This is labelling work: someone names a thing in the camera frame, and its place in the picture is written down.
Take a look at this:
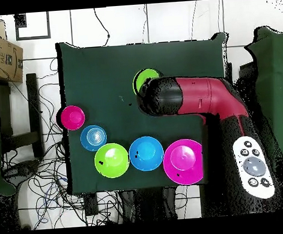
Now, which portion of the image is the small green bowl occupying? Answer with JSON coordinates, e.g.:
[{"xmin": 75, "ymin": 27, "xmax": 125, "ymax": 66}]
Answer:
[{"xmin": 131, "ymin": 67, "xmax": 164, "ymax": 96}]

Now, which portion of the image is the black floor cable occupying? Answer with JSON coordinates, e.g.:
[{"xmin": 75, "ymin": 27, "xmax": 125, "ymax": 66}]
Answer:
[{"xmin": 93, "ymin": 7, "xmax": 111, "ymax": 48}]

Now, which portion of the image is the large green bowl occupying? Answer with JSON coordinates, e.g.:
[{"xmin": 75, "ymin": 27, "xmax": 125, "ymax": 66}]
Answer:
[{"xmin": 93, "ymin": 141, "xmax": 131, "ymax": 180}]

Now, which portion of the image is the black box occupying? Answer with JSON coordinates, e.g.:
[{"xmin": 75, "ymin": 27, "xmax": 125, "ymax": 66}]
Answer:
[{"xmin": 238, "ymin": 61, "xmax": 258, "ymax": 84}]

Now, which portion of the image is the dark green table cloth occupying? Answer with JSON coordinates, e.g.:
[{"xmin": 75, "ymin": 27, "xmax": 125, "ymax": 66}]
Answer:
[{"xmin": 55, "ymin": 30, "xmax": 239, "ymax": 196}]

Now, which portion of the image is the black bench frame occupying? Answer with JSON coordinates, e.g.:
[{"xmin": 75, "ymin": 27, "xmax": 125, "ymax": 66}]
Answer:
[{"xmin": 0, "ymin": 72, "xmax": 45, "ymax": 161}]

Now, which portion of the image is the small red bowl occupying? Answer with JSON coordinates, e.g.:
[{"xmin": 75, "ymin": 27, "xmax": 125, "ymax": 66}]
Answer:
[{"xmin": 59, "ymin": 104, "xmax": 87, "ymax": 132}]

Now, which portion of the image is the cardboard box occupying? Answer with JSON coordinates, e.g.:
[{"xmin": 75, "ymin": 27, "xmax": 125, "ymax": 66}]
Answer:
[{"xmin": 0, "ymin": 34, "xmax": 26, "ymax": 85}]

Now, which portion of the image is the black square floor frame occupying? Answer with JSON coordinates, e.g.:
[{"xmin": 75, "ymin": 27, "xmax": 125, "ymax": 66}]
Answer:
[{"xmin": 14, "ymin": 11, "xmax": 52, "ymax": 42}]

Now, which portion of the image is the large blue bowl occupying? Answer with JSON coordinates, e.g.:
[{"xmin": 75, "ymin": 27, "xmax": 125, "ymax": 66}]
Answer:
[{"xmin": 127, "ymin": 135, "xmax": 166, "ymax": 173}]

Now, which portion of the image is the translucent blue bowl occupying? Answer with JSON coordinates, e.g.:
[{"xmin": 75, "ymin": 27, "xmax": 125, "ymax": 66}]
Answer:
[{"xmin": 79, "ymin": 124, "xmax": 109, "ymax": 153}]

